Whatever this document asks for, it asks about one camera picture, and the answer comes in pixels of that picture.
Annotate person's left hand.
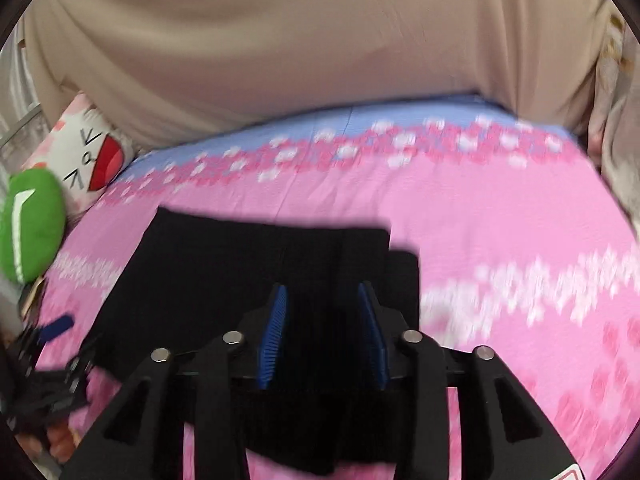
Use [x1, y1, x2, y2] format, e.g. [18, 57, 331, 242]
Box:
[16, 419, 76, 464]

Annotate pink rose bed sheet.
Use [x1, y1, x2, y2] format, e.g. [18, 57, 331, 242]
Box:
[39, 98, 639, 479]

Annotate white cat face pillow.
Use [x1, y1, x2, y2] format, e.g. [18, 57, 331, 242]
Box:
[23, 92, 138, 219]

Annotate beige cushioned headboard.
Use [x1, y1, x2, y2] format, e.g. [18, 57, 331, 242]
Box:
[21, 0, 622, 148]

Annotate black pants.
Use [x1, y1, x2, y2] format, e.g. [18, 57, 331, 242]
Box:
[81, 208, 420, 476]

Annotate grey floral fleece blanket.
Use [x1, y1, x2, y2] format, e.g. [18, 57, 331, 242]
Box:
[588, 14, 639, 230]

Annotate green plush toy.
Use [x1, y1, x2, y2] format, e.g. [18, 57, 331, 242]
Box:
[1, 167, 66, 285]

